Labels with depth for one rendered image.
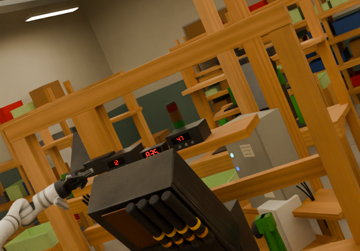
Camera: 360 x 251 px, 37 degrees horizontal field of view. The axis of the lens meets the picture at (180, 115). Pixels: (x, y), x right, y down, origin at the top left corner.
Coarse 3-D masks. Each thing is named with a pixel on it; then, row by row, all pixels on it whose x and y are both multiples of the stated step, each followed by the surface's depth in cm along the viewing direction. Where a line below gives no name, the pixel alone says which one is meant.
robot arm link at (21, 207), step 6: (24, 198) 214; (12, 204) 212; (18, 204) 209; (24, 204) 211; (12, 210) 207; (18, 210) 207; (24, 210) 210; (30, 210) 212; (12, 216) 204; (18, 216) 206; (24, 216) 210; (18, 222) 204; (18, 228) 206
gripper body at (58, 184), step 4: (60, 180) 210; (64, 180) 209; (72, 180) 209; (76, 180) 210; (56, 184) 209; (60, 184) 209; (64, 184) 209; (68, 184) 210; (56, 188) 209; (60, 188) 208; (64, 188) 209; (68, 188) 212; (72, 188) 213; (76, 188) 214; (60, 192) 209; (64, 192) 209; (68, 192) 210; (60, 196) 209; (64, 196) 210
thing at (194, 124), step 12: (204, 120) 234; (180, 132) 227; (192, 132) 225; (204, 132) 228; (168, 144) 230; (180, 144) 229; (192, 144) 227; (120, 156) 239; (132, 156) 238; (108, 168) 243
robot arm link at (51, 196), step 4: (52, 184) 211; (48, 188) 210; (52, 188) 209; (44, 192) 210; (48, 192) 209; (52, 192) 209; (56, 192) 209; (48, 196) 209; (52, 196) 209; (56, 196) 209; (48, 200) 209; (52, 200) 209; (56, 200) 205; (60, 200) 208; (56, 204) 205; (60, 204) 206; (64, 204) 210; (64, 208) 210; (68, 208) 211
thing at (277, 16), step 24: (240, 24) 217; (264, 24) 213; (288, 24) 211; (192, 48) 225; (216, 48) 222; (144, 72) 235; (168, 72) 232; (72, 96) 250; (96, 96) 246; (120, 96) 242; (24, 120) 262; (48, 120) 257
